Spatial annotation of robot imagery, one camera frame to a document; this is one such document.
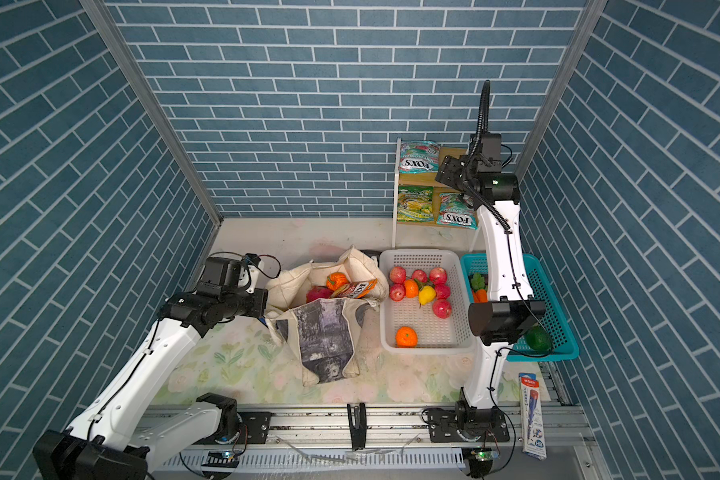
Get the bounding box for pink dragon fruit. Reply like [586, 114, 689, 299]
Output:
[306, 286, 333, 303]

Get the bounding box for cream canvas tote bag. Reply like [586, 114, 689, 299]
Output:
[264, 247, 390, 387]

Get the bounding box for orange Fox's candy bag top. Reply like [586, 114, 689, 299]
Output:
[331, 279, 377, 299]

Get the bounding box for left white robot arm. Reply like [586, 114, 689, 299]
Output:
[32, 252, 268, 479]

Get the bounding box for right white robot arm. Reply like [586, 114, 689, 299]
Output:
[421, 133, 546, 443]

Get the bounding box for green Fox's candy bag lower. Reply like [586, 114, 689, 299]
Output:
[435, 192, 478, 230]

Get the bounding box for green fox's candy bag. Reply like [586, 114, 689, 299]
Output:
[435, 192, 478, 230]
[399, 141, 440, 174]

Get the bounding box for green Fox's candy bag top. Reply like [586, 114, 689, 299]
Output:
[399, 141, 440, 174]

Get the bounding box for green yellow candy bag lower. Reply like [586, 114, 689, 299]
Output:
[396, 185, 434, 223]

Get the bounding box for white wooden two-tier shelf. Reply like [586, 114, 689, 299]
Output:
[391, 137, 482, 253]

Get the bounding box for small orange tangerine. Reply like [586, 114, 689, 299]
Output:
[403, 278, 420, 298]

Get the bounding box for white plastic basket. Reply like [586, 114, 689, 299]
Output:
[379, 249, 475, 355]

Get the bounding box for green avocado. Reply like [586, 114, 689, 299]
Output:
[524, 325, 553, 353]

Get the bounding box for teal plastic basket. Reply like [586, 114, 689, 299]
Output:
[460, 253, 579, 362]

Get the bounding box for white blue box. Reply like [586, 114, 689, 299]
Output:
[519, 373, 547, 461]

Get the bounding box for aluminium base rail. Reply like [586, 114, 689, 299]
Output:
[125, 402, 598, 479]

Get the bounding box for black rail clamp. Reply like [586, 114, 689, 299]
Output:
[347, 402, 368, 452]

